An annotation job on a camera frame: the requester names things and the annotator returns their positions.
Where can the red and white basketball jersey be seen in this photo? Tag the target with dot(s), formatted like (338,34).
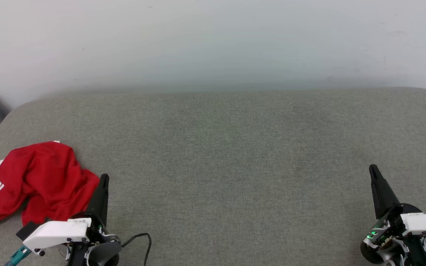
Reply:
(46,177)

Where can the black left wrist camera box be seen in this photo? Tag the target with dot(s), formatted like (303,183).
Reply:
(28,229)

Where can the grey and white right robot arm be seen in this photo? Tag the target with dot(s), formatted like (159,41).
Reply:
(377,255)

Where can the grey and white left robot arm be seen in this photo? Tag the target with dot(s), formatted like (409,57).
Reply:
(104,254)

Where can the grey fabric sofa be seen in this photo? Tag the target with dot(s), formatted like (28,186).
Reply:
(235,147)

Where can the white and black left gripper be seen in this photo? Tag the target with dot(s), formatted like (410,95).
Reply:
(57,231)

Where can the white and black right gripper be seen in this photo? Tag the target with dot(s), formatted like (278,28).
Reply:
(425,223)

